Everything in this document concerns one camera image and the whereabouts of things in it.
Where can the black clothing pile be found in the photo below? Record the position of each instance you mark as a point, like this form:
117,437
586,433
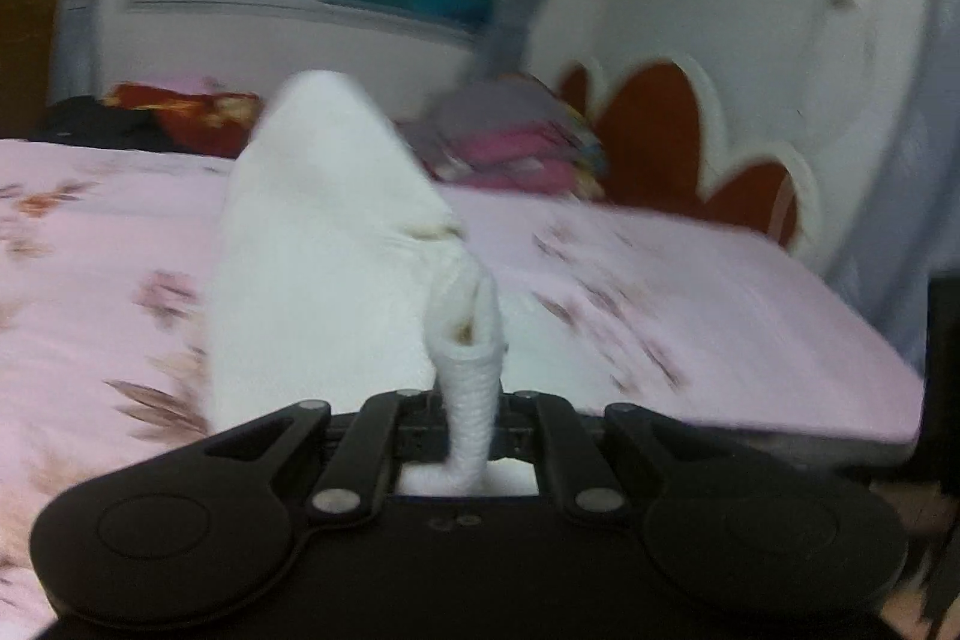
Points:
83,121

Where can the red floral blanket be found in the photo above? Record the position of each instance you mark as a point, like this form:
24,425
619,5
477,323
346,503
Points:
217,124

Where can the white small cloth garment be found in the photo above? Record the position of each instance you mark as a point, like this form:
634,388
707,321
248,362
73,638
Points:
342,274

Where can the pink floral bed sheet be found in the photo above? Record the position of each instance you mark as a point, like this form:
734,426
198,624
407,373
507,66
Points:
106,255

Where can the red heart-shaped headboard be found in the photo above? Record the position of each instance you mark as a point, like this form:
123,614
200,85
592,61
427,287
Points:
663,145

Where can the stack of folded clothes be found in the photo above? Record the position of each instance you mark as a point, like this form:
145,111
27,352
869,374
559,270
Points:
511,133

